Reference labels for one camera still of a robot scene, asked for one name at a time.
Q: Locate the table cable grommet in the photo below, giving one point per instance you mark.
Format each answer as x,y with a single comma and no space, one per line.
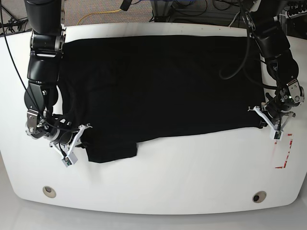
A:
259,197
49,192

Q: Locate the black T-shirt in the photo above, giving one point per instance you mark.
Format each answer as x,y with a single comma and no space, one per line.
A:
135,89

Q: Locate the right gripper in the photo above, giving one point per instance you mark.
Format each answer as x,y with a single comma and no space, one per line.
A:
66,142

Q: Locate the left table cable grommet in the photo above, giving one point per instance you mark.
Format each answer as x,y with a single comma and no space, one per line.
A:
49,192

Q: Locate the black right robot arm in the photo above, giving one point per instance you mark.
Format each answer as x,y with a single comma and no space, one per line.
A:
46,53

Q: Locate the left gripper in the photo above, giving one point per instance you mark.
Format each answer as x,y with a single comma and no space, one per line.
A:
271,110

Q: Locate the right table cable grommet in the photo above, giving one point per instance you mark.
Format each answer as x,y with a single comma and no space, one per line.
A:
259,197

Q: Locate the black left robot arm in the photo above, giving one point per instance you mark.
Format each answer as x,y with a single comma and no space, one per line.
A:
264,27

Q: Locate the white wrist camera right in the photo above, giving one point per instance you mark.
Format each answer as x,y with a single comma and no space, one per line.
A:
68,160

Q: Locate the white power strip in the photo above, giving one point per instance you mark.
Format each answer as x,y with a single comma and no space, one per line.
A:
294,11

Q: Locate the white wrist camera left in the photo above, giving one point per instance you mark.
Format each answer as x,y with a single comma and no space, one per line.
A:
277,131

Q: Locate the red tape rectangle marking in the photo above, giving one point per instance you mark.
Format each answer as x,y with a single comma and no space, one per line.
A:
282,150

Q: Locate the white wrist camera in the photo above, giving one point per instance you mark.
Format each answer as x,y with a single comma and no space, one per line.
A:
277,131
68,160

